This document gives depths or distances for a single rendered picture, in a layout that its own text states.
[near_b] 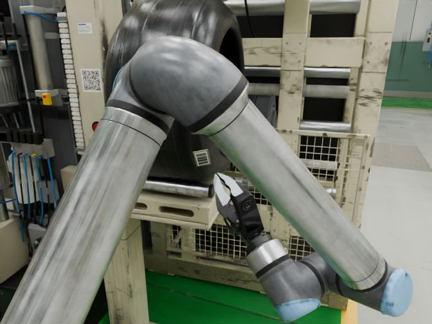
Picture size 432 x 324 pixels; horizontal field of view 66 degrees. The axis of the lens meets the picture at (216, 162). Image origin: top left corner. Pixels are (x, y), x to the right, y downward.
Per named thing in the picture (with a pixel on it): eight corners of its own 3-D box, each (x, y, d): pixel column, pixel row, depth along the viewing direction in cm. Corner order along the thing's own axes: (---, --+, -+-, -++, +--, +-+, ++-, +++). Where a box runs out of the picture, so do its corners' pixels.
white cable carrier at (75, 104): (77, 153, 122) (56, 12, 106) (85, 150, 126) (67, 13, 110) (87, 155, 120) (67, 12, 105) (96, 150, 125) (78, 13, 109)
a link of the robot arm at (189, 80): (196, -12, 42) (428, 282, 65) (163, 26, 53) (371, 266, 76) (135, 44, 38) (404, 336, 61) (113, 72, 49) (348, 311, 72)
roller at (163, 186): (114, 170, 112) (119, 177, 115) (109, 180, 109) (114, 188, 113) (213, 181, 103) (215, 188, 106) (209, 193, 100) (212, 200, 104)
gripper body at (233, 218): (220, 218, 86) (245, 259, 81) (220, 206, 79) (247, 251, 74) (245, 204, 88) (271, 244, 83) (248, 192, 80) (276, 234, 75)
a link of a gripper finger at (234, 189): (216, 181, 89) (233, 209, 86) (216, 171, 84) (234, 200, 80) (226, 176, 90) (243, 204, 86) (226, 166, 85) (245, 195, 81)
